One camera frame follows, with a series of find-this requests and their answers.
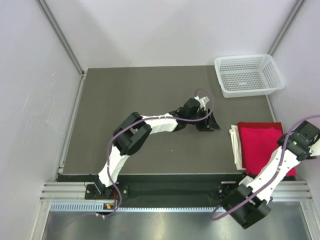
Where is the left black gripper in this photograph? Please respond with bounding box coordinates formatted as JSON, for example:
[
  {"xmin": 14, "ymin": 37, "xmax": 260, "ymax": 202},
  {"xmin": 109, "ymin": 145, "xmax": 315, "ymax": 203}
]
[{"xmin": 186, "ymin": 108, "xmax": 221, "ymax": 132}]

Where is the bright pink-red t shirt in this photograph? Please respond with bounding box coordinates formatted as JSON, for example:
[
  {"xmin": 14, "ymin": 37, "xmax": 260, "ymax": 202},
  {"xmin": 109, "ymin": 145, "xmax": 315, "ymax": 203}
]
[{"xmin": 238, "ymin": 128, "xmax": 283, "ymax": 175}]

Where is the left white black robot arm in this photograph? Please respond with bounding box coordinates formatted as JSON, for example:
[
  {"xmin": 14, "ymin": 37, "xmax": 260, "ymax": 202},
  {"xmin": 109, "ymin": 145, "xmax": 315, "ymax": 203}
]
[{"xmin": 94, "ymin": 96, "xmax": 221, "ymax": 199}]

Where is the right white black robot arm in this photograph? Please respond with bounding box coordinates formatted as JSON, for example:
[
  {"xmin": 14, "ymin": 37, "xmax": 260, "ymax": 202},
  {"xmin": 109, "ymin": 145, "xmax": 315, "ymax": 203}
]
[{"xmin": 220, "ymin": 119, "xmax": 320, "ymax": 229}]

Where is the folded white t shirt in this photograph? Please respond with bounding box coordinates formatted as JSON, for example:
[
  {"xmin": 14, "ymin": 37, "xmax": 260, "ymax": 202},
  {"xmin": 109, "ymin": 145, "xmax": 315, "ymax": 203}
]
[{"xmin": 229, "ymin": 125, "xmax": 246, "ymax": 170}]

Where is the folded dark red t shirt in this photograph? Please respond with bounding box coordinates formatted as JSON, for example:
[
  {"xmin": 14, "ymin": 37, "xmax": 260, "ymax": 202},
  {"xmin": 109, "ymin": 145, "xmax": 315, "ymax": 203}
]
[{"xmin": 237, "ymin": 122, "xmax": 284, "ymax": 134}]

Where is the white plastic basket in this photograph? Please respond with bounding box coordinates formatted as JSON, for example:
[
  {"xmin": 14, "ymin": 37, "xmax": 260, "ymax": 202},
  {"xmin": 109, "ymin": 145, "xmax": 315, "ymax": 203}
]
[{"xmin": 214, "ymin": 54, "xmax": 286, "ymax": 98}]

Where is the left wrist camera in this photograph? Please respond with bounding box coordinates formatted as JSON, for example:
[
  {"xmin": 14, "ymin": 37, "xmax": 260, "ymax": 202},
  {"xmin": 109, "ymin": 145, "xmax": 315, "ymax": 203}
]
[{"xmin": 194, "ymin": 95, "xmax": 210, "ymax": 109}]

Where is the aluminium front rail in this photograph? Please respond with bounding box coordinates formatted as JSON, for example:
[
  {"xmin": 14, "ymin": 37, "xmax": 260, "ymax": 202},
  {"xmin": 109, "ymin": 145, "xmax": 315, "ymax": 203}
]
[{"xmin": 40, "ymin": 180, "xmax": 313, "ymax": 204}]

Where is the right aluminium corner post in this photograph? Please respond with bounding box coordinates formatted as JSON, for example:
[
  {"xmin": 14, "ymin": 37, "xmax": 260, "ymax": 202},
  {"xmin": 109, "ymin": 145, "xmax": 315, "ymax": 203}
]
[{"xmin": 267, "ymin": 0, "xmax": 307, "ymax": 56}]

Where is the aluminium corner post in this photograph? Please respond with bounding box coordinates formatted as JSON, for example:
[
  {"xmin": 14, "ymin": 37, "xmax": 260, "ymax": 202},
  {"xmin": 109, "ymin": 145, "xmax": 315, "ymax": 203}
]
[
  {"xmin": 267, "ymin": 0, "xmax": 307, "ymax": 56},
  {"xmin": 35, "ymin": 0, "xmax": 85, "ymax": 76}
]

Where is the grey slotted cable duct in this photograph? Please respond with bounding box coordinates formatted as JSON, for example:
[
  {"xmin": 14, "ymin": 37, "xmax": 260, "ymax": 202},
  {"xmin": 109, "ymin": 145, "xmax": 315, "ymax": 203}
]
[{"xmin": 49, "ymin": 201, "xmax": 227, "ymax": 213}]

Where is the left aluminium corner post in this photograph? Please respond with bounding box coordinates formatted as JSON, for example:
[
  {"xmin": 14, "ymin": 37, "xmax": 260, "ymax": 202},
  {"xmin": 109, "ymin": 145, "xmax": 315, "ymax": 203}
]
[{"xmin": 35, "ymin": 0, "xmax": 85, "ymax": 76}]

